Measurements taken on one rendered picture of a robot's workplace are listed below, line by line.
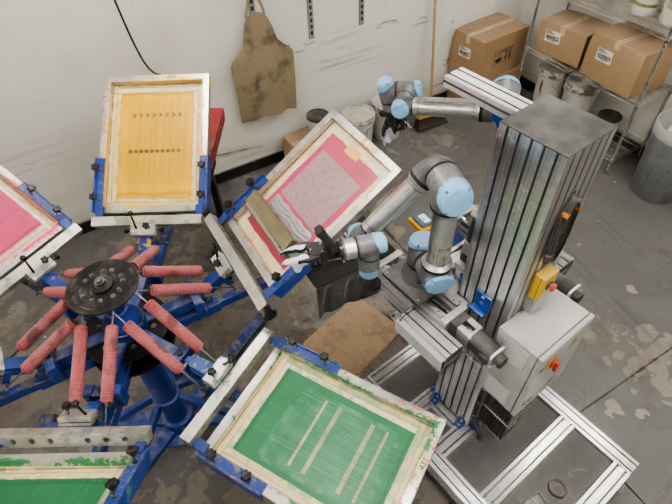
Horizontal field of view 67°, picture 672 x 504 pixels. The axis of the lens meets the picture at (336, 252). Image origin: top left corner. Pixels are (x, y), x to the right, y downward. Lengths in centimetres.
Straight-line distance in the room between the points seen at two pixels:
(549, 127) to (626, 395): 230
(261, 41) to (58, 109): 154
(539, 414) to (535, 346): 109
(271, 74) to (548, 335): 306
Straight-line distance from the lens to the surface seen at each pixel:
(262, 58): 430
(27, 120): 411
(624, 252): 448
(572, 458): 311
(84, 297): 231
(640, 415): 364
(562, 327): 220
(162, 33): 402
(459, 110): 211
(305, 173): 252
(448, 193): 162
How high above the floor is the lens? 292
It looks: 47 degrees down
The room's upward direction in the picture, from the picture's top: 2 degrees counter-clockwise
